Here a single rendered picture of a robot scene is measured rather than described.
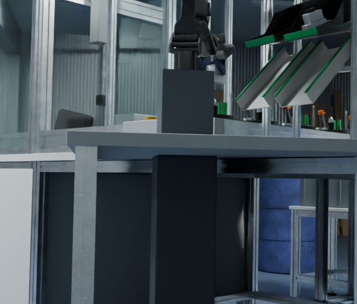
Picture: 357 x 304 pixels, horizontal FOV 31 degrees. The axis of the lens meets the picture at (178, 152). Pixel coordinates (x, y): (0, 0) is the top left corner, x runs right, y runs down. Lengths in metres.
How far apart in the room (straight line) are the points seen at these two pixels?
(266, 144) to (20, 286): 1.63
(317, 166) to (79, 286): 0.69
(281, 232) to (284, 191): 0.35
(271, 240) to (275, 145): 4.24
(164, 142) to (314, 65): 0.86
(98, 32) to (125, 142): 1.92
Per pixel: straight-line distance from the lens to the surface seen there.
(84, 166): 1.35
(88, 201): 1.34
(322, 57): 2.10
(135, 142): 1.33
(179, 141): 1.34
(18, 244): 2.77
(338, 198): 4.11
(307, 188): 4.23
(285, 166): 1.75
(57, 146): 2.64
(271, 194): 5.57
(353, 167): 1.63
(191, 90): 1.74
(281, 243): 5.56
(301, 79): 2.03
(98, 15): 3.23
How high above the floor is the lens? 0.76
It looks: 3 degrees up
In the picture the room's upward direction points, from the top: 1 degrees clockwise
